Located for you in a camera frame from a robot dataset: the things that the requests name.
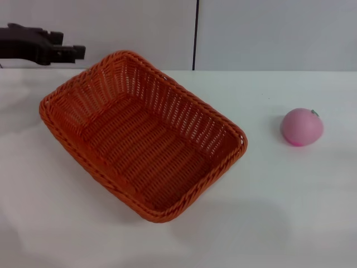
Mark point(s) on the pink toy peach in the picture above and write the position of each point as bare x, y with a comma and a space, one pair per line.
302, 127

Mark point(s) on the orange woven plastic basket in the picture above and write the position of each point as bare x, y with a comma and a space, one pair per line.
145, 156

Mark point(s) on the dark vertical wall strip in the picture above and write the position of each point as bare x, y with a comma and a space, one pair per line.
195, 33

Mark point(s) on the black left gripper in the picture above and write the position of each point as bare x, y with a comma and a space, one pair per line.
25, 43

